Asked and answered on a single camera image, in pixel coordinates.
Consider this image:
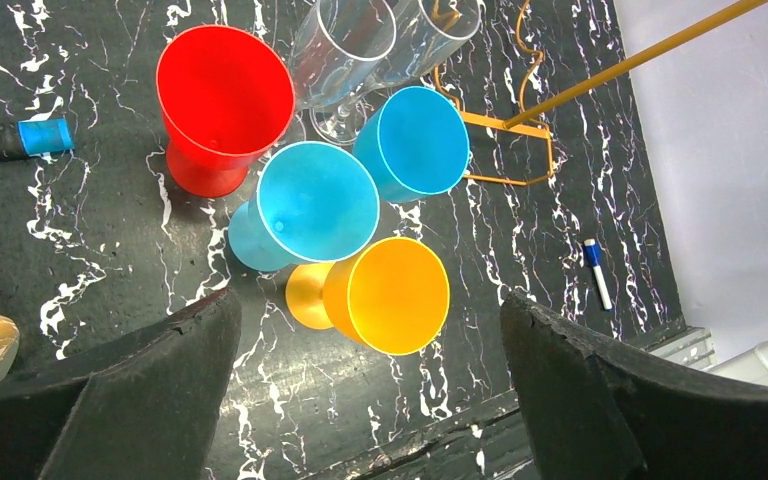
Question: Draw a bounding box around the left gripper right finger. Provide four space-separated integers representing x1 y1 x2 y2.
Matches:
500 293 768 479

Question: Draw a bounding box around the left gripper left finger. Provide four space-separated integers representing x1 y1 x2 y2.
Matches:
0 288 242 479

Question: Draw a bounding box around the yellow wine glass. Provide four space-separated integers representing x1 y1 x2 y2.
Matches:
285 237 450 356

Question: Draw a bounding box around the blue wine glass front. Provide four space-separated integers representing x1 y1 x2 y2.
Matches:
227 141 380 272

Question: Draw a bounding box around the blue wine glass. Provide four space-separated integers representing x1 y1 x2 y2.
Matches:
227 141 380 272
352 86 470 203

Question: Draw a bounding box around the red wine glass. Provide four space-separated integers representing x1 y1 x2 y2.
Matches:
155 25 296 198

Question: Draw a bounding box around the clear champagne flute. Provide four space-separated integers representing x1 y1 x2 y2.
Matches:
307 0 485 147
288 0 396 111

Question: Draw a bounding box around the blue white marker pen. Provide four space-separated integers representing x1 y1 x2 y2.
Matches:
583 238 614 311

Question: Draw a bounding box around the blue capped black marker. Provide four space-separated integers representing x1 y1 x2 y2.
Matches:
0 119 74 163

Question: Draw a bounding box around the aluminium frame rail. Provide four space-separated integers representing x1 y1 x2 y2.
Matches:
649 327 718 371

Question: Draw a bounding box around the gold wire glass rack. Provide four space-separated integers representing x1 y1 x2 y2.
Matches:
432 0 765 187

